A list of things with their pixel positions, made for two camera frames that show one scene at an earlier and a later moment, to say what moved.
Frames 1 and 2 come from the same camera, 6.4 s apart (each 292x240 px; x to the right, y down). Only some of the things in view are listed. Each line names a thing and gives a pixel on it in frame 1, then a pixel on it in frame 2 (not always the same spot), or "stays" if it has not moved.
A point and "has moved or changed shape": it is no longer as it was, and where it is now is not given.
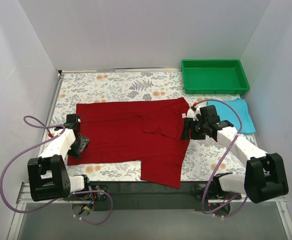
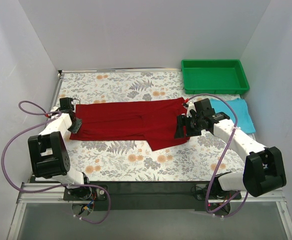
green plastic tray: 214,76 stays
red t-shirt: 149,131 has moved or changed shape
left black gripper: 83,142 -> 76,125
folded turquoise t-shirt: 226,113 stays
